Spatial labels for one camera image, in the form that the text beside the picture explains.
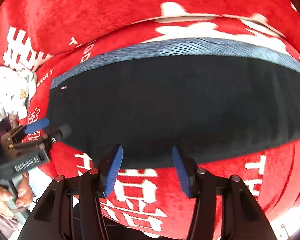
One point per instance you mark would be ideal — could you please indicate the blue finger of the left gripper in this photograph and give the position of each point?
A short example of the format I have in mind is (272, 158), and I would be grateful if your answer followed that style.
(56, 134)
(36, 126)

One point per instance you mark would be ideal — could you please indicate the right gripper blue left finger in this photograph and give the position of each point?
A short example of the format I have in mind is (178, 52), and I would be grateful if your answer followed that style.
(108, 169)

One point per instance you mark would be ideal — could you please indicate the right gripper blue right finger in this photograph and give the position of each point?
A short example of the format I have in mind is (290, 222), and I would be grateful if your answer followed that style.
(186, 169)

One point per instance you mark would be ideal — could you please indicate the black pants with grey stripes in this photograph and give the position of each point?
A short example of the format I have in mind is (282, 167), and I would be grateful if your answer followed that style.
(214, 97)

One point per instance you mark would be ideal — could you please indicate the person's left hand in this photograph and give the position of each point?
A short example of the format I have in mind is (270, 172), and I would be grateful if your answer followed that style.
(24, 196)

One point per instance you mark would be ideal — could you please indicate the pile of light floral clothes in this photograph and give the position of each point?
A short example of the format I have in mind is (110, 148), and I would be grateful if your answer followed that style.
(16, 90)

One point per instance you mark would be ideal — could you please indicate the red wedding quilt at back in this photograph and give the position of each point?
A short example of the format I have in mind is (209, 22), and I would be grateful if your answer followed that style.
(33, 31)

